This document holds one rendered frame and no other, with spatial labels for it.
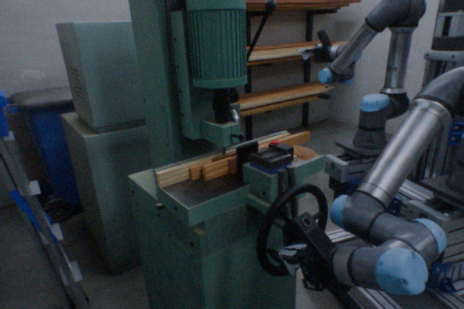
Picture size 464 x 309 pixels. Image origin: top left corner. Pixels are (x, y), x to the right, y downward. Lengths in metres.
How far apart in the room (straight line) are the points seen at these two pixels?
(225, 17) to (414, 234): 0.72
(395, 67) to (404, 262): 1.20
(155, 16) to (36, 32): 2.10
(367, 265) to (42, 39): 2.96
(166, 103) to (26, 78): 2.11
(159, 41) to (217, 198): 0.56
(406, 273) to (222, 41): 0.73
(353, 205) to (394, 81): 1.03
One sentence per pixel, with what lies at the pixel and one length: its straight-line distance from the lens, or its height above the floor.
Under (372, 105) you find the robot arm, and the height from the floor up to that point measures 1.02.
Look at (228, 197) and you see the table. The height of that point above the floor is 0.89.
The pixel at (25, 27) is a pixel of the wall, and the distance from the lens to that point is 3.22.
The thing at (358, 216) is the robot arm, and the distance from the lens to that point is 0.77.
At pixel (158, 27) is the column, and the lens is 1.20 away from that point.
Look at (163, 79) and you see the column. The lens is 1.22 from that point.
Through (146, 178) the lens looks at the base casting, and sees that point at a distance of 1.42.
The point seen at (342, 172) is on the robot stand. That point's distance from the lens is 1.59.
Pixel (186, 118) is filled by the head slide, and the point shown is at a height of 1.08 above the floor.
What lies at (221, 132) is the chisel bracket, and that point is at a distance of 1.09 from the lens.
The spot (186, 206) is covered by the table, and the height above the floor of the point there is 0.90.
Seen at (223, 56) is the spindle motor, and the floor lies 1.29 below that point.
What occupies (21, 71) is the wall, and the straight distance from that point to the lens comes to 3.22.
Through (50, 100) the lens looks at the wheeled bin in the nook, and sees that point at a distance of 2.64.
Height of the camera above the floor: 1.37
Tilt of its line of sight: 22 degrees down
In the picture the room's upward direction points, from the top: 2 degrees counter-clockwise
